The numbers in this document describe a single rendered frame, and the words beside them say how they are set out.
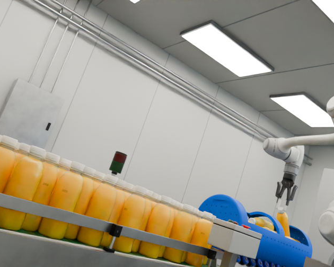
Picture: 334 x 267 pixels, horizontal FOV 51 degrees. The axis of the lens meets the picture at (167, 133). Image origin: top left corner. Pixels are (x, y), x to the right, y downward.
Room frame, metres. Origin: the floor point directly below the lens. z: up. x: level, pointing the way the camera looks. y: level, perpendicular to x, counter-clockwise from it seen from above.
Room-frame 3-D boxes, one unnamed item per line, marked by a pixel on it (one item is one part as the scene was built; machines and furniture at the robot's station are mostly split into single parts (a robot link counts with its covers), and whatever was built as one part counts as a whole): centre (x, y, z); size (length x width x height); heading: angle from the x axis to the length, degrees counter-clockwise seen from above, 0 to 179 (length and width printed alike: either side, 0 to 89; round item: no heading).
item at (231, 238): (1.38, -0.38, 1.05); 0.20 x 0.10 x 0.10; 132
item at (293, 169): (2.19, -0.83, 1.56); 0.09 x 0.09 x 0.06
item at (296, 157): (2.18, -0.82, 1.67); 0.13 x 0.11 x 0.16; 106
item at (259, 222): (2.06, -0.70, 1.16); 0.19 x 0.07 x 0.07; 132
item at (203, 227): (1.45, -0.27, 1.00); 0.07 x 0.07 x 0.19
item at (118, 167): (1.75, 0.18, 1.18); 0.06 x 0.06 x 0.05
